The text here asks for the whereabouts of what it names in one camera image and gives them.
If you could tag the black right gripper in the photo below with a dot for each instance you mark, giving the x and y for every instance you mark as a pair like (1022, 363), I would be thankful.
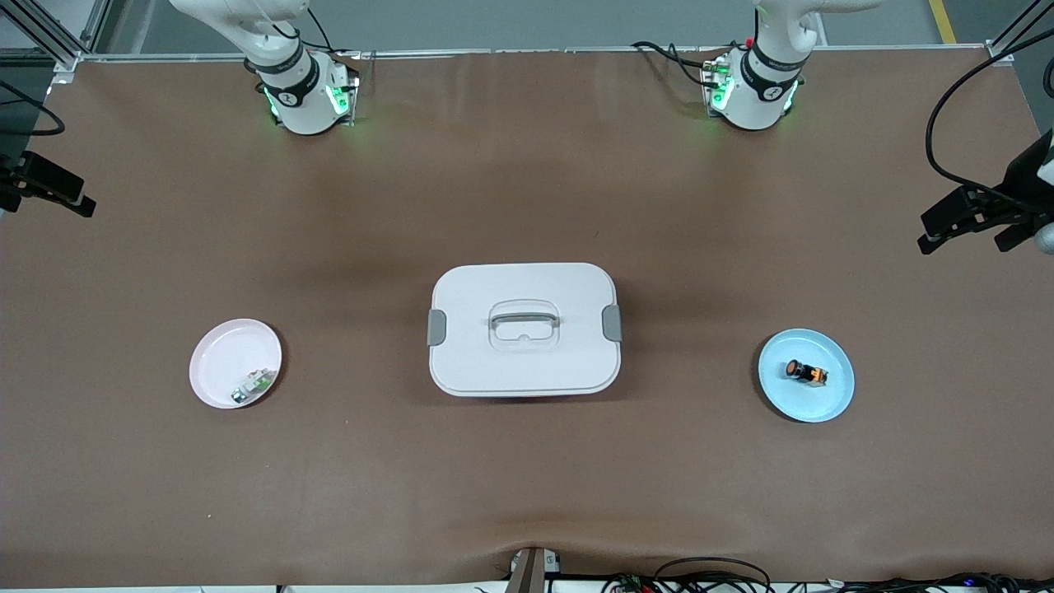
(25, 176)

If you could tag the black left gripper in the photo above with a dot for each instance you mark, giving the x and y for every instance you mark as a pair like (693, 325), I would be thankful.
(1019, 183)

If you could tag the orange and black switch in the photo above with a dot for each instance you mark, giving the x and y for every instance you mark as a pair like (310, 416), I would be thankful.
(811, 375)

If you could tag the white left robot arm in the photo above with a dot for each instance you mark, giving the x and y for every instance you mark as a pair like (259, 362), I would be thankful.
(762, 99)

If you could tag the white lidded storage box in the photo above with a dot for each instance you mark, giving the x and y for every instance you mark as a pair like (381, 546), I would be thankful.
(527, 362)

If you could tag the pink round plate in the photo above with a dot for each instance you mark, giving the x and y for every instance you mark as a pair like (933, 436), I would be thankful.
(218, 362)

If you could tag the light blue round plate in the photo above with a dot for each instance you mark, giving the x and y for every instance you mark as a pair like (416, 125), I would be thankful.
(803, 403)

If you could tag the brown table cover sheet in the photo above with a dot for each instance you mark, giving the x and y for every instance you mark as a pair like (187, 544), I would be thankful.
(527, 478)

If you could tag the aluminium frame profile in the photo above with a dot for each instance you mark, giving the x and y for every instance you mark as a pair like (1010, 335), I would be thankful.
(62, 58)
(1000, 53)

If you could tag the green and silver switch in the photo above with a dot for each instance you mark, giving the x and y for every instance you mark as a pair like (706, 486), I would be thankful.
(259, 380)

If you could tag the aluminium table edge rail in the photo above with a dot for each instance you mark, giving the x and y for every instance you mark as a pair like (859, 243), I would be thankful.
(494, 52)

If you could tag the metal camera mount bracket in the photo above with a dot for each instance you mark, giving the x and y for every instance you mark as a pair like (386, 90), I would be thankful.
(531, 572)

